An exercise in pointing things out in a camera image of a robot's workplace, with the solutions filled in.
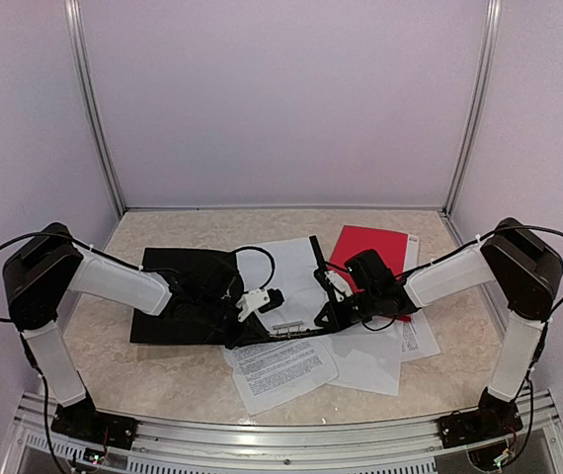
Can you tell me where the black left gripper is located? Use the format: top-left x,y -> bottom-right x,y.
197,294 -> 270,351

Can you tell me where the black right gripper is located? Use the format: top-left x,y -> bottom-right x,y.
314,286 -> 380,334

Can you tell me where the black clip folder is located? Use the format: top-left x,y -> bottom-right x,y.
129,235 -> 357,350

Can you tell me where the white paper sheet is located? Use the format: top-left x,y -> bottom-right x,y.
236,237 -> 328,335

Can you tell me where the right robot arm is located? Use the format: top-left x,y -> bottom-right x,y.
314,217 -> 563,438

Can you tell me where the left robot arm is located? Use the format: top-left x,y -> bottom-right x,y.
2,222 -> 270,439

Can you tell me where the silver metal folder clip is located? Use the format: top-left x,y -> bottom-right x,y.
269,321 -> 324,341

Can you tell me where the printed sheet under red folder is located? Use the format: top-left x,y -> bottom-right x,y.
397,310 -> 441,362

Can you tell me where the red plastic folder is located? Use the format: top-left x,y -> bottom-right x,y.
329,225 -> 418,303

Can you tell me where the white paper sheet underneath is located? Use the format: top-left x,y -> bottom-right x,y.
321,330 -> 401,396

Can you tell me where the printed text paper sheet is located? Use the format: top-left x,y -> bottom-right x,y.
223,340 -> 338,415

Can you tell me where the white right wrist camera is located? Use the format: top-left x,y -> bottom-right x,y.
313,269 -> 353,302

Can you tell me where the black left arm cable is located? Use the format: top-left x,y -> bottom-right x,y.
0,229 -> 277,330

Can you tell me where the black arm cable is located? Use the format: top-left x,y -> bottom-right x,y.
0,229 -> 277,330
360,224 -> 563,332

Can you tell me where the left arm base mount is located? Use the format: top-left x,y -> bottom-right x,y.
51,407 -> 138,450

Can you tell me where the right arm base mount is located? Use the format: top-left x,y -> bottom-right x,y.
437,389 -> 523,448

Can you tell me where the front aluminium frame rail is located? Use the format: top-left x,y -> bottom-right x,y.
0,389 -> 563,474

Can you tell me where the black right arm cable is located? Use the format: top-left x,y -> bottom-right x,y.
360,224 -> 563,332

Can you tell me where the left aluminium corner post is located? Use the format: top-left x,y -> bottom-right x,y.
63,0 -> 127,218

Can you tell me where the aluminium corner post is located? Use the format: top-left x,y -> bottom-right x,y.
63,0 -> 127,218
442,0 -> 502,220

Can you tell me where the right aluminium corner post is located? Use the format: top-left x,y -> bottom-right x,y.
442,0 -> 502,220

